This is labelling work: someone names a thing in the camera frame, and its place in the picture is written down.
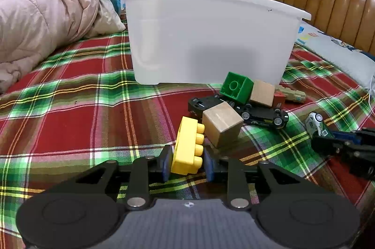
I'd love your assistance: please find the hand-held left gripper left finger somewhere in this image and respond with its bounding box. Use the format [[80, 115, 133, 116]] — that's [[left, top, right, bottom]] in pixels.
[[56, 145, 174, 210]]

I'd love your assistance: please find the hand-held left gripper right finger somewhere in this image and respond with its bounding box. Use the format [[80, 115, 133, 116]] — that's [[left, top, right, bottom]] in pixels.
[[203, 146, 319, 210]]

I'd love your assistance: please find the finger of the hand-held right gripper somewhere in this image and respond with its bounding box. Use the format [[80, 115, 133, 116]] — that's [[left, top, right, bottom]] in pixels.
[[332, 127, 375, 145], [311, 135, 375, 180]]

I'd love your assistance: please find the yellow toy building block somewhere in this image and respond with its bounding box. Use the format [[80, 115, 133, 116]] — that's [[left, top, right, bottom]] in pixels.
[[170, 117, 206, 176]]

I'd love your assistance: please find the white and green toy car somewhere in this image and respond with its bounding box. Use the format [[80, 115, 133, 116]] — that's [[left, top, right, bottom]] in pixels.
[[305, 111, 335, 139]]

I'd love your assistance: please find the white plastic storage container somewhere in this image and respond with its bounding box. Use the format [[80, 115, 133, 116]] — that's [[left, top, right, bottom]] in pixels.
[[114, 0, 312, 86]]

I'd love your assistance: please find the large wooden cube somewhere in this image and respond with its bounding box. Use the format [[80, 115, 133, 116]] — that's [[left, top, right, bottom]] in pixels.
[[202, 102, 244, 149]]

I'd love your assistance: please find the black toy car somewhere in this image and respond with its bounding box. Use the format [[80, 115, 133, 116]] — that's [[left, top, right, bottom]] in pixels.
[[188, 95, 227, 121], [234, 104, 289, 130]]

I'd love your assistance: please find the olive toy vehicle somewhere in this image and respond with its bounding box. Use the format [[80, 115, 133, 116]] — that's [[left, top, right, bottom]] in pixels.
[[275, 84, 307, 104]]

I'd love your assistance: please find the small red toy block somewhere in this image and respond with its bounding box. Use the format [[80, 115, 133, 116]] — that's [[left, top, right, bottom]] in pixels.
[[272, 91, 286, 109]]

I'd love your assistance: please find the green toy building block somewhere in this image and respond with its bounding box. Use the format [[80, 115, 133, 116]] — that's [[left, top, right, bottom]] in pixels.
[[220, 71, 254, 105]]

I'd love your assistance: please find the small wooden cube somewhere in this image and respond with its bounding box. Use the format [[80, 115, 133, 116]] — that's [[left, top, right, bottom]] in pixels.
[[250, 79, 276, 108]]

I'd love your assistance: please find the white cartoon print pillow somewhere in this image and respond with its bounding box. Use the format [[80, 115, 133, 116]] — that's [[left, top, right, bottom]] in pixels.
[[295, 21, 375, 91]]

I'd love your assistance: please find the red green plaid bedsheet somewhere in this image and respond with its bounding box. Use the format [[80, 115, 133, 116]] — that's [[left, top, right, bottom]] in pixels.
[[0, 11, 375, 238]]

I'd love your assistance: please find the pink quilt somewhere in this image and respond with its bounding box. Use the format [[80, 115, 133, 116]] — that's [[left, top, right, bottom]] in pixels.
[[0, 0, 126, 94]]

